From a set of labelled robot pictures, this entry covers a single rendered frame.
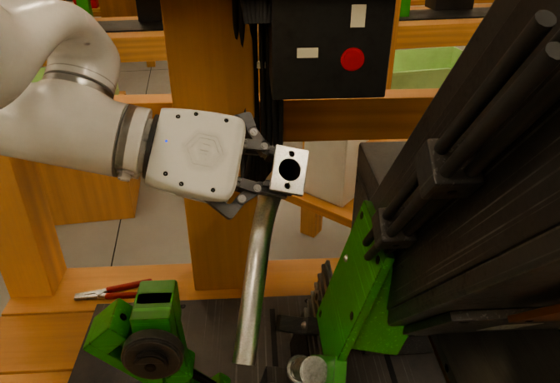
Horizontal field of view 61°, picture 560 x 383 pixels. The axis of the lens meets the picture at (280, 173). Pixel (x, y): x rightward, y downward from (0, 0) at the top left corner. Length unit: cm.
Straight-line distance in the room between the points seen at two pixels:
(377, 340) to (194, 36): 52
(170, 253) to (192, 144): 207
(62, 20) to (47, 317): 73
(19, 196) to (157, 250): 168
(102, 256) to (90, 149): 216
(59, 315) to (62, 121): 62
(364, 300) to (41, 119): 40
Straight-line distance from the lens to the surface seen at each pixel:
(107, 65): 57
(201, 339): 95
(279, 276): 108
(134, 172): 55
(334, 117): 95
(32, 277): 112
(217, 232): 96
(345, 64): 70
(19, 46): 43
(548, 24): 24
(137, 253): 264
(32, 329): 109
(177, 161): 53
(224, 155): 54
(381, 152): 82
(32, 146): 55
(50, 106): 55
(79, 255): 273
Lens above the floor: 161
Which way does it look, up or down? 30 degrees down
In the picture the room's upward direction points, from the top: straight up
